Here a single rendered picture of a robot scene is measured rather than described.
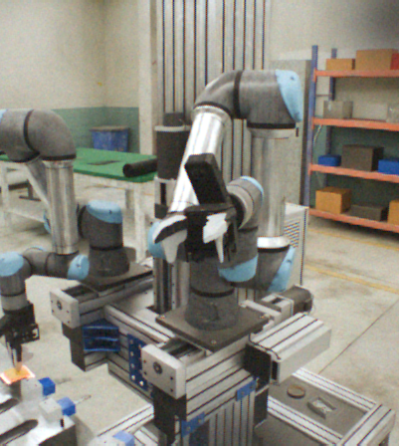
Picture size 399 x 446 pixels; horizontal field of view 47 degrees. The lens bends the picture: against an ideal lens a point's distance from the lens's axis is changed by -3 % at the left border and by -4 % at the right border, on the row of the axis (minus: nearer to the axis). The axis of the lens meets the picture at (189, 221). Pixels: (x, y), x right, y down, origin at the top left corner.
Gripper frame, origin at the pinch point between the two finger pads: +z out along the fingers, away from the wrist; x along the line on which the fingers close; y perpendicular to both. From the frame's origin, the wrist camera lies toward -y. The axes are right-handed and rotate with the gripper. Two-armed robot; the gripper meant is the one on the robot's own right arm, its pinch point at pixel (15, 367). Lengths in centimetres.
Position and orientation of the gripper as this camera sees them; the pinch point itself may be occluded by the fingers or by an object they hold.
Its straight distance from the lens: 153.5
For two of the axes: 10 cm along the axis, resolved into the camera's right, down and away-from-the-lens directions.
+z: 0.0, 9.6, 2.7
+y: 7.3, -1.9, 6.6
